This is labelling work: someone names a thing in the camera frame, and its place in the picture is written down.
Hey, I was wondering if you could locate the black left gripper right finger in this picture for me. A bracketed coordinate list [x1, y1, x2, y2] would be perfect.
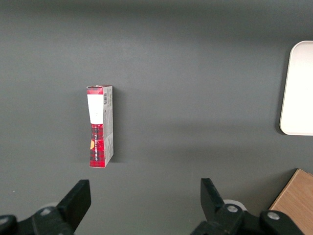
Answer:
[190, 178, 305, 235]

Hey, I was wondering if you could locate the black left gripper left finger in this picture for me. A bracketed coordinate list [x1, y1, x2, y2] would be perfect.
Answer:
[0, 179, 92, 235]

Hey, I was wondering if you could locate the white plastic tray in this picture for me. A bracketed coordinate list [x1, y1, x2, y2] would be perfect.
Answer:
[279, 40, 313, 136]

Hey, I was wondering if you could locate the red plaid cardboard box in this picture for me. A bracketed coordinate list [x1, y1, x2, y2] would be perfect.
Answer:
[86, 84, 114, 169]

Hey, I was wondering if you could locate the light wooden board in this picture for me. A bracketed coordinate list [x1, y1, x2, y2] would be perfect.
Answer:
[268, 168, 313, 235]

